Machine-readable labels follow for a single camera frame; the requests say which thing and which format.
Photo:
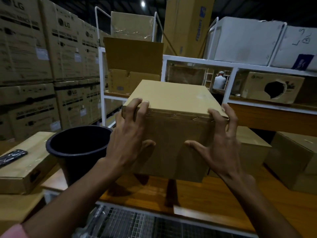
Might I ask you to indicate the stack of large appliance cartons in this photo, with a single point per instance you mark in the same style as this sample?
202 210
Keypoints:
24 47

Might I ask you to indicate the black plastic bucket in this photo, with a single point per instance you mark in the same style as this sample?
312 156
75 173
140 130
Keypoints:
74 143

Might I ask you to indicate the tall brown shelf carton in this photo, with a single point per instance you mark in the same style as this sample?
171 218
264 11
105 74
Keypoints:
183 24

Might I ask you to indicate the wooden drawer panel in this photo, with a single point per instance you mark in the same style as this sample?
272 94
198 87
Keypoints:
272 118

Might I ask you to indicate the person's right forearm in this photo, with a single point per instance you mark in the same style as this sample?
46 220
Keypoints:
260 208

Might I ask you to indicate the crumpled brown cardboard box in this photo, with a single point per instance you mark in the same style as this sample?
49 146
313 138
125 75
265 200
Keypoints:
185 75

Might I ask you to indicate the person's right hand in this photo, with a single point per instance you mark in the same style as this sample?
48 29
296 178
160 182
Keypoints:
225 153

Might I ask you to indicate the round ceiling lamp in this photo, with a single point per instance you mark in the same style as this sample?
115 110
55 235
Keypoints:
143 3

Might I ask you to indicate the black patterned smartphone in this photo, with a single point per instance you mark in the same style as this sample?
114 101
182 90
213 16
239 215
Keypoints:
12 157

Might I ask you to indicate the person's left forearm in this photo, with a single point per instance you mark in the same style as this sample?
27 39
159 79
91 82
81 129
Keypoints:
74 198

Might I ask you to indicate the white carton with handwriting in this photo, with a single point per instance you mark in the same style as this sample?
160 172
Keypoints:
294 49

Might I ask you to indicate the white metal shelf rack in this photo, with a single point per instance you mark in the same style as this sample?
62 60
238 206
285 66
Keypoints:
198 61

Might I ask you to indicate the plastic wrapped brown carton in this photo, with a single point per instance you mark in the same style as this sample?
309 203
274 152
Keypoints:
131 24

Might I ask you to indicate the person's left hand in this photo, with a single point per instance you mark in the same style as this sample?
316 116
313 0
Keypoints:
126 143

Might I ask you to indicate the Pico box with hole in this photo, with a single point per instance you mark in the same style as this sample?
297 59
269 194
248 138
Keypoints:
255 86

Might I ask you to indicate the plain white carton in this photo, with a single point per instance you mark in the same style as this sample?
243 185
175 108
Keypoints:
242 39

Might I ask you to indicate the small light cardboard box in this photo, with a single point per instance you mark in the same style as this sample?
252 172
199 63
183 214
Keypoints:
24 166

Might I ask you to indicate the pink left shirt sleeve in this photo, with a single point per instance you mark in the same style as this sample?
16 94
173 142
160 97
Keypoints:
13 231

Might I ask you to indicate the plain brown cardboard box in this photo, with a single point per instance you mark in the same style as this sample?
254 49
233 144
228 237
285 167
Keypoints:
289 161
173 101
252 148

